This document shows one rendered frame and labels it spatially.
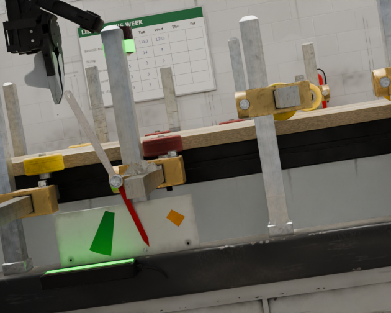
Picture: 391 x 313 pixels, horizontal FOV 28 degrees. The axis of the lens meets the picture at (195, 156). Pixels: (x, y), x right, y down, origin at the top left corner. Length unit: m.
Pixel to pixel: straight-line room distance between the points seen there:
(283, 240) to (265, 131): 0.20
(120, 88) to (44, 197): 0.25
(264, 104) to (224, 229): 0.35
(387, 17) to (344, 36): 7.25
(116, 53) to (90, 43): 7.38
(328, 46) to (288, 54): 0.43
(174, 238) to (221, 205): 0.24
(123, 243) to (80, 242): 0.08
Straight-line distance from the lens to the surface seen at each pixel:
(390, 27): 1.43
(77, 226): 1.45
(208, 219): 1.65
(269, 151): 1.41
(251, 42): 1.41
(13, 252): 1.50
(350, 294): 1.49
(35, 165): 1.60
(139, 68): 8.69
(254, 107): 1.40
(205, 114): 8.62
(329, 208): 1.65
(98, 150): 1.40
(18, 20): 1.38
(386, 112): 1.64
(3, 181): 1.49
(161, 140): 1.55
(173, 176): 1.41
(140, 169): 1.26
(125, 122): 1.43
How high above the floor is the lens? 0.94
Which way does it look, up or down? 3 degrees down
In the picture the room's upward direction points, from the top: 9 degrees counter-clockwise
